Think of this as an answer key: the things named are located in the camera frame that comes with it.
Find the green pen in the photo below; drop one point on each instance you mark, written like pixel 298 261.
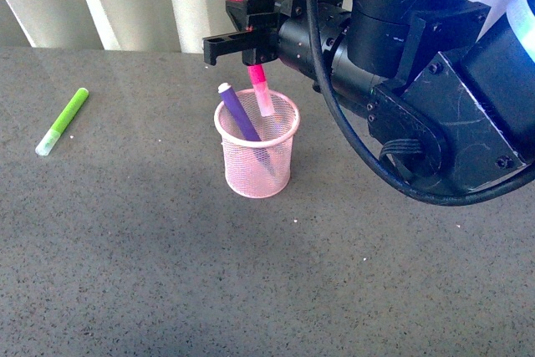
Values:
pixel 58 127

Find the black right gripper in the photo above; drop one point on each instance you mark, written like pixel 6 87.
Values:
pixel 352 55

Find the purple pen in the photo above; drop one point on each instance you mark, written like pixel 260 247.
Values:
pixel 238 113

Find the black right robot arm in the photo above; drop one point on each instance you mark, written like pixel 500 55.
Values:
pixel 437 105

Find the pink mesh cup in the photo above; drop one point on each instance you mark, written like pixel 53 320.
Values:
pixel 258 169

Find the pink pen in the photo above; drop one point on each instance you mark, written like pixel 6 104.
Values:
pixel 261 90

